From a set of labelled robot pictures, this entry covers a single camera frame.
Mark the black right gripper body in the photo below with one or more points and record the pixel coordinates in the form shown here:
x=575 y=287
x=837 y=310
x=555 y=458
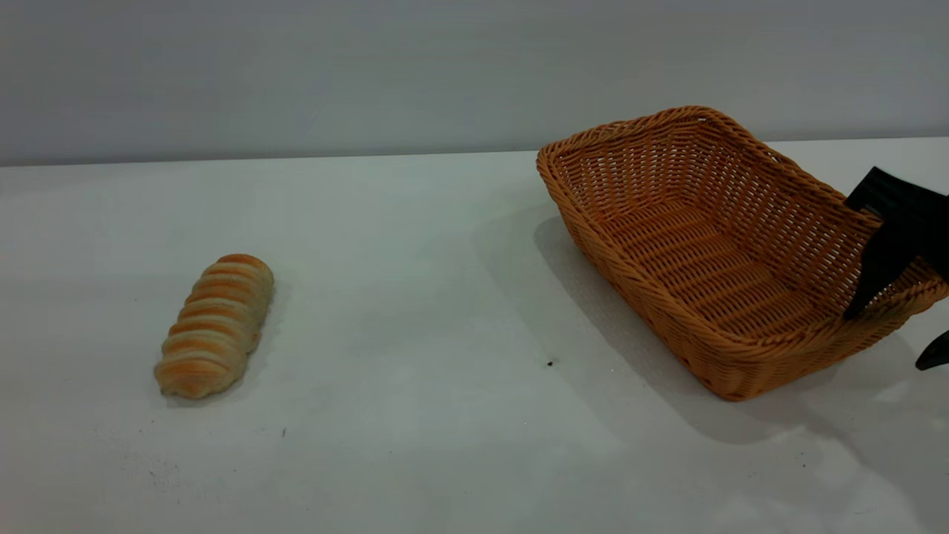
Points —
x=916 y=211

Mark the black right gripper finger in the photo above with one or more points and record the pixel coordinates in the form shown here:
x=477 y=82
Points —
x=936 y=354
x=882 y=263

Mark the orange woven wicker basket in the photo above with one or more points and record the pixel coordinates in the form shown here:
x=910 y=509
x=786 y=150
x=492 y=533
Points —
x=704 y=259

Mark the striped orange bread roll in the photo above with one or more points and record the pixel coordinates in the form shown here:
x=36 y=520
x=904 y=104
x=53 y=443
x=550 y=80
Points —
x=215 y=326

